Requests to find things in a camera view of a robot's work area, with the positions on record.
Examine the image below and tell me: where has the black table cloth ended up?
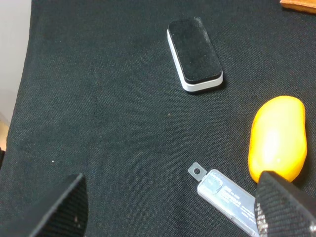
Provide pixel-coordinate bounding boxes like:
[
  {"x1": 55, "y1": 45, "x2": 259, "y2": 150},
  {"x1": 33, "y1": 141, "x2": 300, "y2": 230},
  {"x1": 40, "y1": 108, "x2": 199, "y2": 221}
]
[{"x1": 0, "y1": 0, "x2": 316, "y2": 237}]

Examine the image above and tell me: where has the white plastic case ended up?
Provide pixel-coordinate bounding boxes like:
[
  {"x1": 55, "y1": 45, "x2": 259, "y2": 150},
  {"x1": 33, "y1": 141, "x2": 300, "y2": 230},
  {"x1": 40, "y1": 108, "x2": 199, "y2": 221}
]
[{"x1": 188, "y1": 162, "x2": 259, "y2": 237}]

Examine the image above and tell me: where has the black and white eraser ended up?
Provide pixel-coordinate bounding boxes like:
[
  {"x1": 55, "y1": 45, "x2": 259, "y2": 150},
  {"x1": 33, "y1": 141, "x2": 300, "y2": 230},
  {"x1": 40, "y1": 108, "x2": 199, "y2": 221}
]
[{"x1": 167, "y1": 17, "x2": 224, "y2": 93}]

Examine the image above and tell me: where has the orange waffle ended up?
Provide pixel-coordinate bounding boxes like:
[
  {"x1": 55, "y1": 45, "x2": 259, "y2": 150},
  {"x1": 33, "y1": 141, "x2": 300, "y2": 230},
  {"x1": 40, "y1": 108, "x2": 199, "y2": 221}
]
[{"x1": 280, "y1": 0, "x2": 316, "y2": 14}]

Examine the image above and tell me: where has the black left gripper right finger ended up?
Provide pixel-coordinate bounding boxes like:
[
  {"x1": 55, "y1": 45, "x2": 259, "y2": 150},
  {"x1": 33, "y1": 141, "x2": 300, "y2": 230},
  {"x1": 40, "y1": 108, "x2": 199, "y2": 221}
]
[{"x1": 254, "y1": 171, "x2": 316, "y2": 237}]

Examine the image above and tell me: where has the yellow mango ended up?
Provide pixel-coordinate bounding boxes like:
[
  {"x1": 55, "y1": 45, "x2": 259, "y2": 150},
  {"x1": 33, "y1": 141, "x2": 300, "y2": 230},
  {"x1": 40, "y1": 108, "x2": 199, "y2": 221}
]
[{"x1": 248, "y1": 95, "x2": 308, "y2": 183}]

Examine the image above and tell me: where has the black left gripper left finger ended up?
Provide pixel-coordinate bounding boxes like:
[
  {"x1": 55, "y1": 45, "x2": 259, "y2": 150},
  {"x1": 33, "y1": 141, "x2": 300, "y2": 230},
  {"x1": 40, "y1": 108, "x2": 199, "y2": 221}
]
[{"x1": 30, "y1": 173, "x2": 87, "y2": 237}]

